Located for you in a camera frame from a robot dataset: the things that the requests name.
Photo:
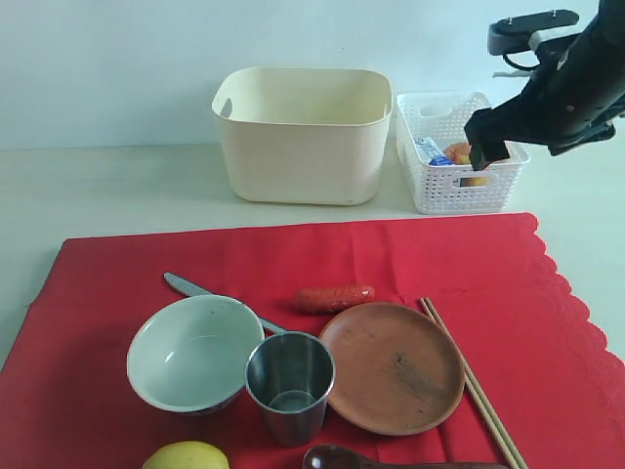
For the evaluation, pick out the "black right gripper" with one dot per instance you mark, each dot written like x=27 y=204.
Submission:
x=569 y=104

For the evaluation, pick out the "fried chicken piece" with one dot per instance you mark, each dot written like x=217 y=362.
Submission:
x=457 y=150

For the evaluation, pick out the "yellow cheese wedge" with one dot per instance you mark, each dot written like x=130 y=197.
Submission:
x=461 y=158

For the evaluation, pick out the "blue white milk carton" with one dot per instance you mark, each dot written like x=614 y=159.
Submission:
x=433 y=155

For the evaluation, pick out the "red sausage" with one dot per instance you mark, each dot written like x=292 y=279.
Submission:
x=332 y=300

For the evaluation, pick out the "white perforated plastic basket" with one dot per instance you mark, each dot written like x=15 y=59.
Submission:
x=439 y=117

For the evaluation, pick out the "cream plastic tub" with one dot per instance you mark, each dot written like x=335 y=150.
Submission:
x=304 y=135

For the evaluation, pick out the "brown wooden plate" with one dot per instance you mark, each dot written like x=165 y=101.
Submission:
x=397 y=372

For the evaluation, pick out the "wooden chopstick left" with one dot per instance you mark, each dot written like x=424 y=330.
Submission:
x=469 y=386

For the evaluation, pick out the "wooden chopstick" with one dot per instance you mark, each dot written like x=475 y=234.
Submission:
x=469 y=386
x=481 y=386

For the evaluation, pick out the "wooden chopstick right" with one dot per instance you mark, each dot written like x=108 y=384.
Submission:
x=481 y=386

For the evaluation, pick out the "red table cloth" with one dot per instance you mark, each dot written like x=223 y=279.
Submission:
x=66 y=401

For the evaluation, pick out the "stainless steel cup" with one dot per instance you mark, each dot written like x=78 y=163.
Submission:
x=290 y=376

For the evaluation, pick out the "metal table knife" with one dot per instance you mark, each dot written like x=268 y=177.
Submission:
x=189 y=289

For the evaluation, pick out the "dark wooden spoon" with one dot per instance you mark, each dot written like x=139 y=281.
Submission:
x=331 y=456

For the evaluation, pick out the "pale green ceramic bowl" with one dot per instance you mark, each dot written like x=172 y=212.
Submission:
x=190 y=356

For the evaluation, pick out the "yellow lemon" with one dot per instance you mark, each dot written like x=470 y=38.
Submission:
x=188 y=454

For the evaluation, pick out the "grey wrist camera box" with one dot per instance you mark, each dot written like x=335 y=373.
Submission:
x=512 y=34

